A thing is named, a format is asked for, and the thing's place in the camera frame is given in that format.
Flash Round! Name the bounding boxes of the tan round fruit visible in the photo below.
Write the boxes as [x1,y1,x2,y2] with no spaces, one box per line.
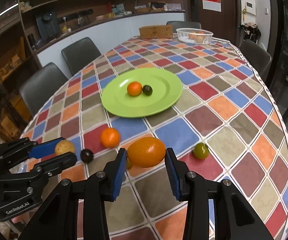
[55,140,75,155]

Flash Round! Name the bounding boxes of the dark purple plum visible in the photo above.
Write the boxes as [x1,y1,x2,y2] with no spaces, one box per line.
[80,148,94,164]

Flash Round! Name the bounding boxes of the green yellow tomato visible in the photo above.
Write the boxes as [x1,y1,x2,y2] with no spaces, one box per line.
[193,142,210,160]

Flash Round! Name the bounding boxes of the mandarin orange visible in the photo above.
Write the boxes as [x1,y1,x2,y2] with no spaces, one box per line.
[100,127,121,148]

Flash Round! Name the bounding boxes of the large orange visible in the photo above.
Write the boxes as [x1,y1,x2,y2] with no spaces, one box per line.
[127,137,166,168]

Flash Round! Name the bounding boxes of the green plate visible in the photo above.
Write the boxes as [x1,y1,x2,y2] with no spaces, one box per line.
[101,68,183,118]

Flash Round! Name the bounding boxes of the dark chair near left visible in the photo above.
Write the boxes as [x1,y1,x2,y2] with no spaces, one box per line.
[19,62,68,118]

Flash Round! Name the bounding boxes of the dark chair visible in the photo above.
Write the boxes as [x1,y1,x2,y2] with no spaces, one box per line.
[239,40,272,82]
[19,62,68,118]
[61,37,101,76]

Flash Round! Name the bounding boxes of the colourful checkered tablecloth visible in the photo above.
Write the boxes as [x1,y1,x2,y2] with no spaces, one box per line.
[23,38,288,239]

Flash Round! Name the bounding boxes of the mandarin on plate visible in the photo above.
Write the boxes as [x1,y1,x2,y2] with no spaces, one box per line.
[127,81,142,96]

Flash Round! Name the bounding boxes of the dark green plum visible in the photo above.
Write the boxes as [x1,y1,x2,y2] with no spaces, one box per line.
[142,85,153,96]

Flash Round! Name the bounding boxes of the black coffee machine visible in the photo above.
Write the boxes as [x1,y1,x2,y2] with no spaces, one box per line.
[36,11,61,40]

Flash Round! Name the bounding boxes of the glass kettle on counter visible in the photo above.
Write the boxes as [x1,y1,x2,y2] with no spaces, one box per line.
[76,15,88,28]

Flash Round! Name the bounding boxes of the dark chair right side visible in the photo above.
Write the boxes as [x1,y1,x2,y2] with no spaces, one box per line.
[239,40,272,82]

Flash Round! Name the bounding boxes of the oranges in basket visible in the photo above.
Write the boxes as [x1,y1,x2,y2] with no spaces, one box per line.
[188,31,205,44]

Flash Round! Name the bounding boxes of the dark chair far end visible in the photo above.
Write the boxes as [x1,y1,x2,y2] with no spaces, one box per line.
[166,21,201,34]

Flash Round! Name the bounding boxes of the dark brown door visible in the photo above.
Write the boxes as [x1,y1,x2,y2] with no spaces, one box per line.
[184,0,241,45]

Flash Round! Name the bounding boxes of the white wire basket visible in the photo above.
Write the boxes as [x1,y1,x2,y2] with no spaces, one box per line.
[176,28,213,45]

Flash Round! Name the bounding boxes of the white wall intercom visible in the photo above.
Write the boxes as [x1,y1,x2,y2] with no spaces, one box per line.
[245,2,256,16]

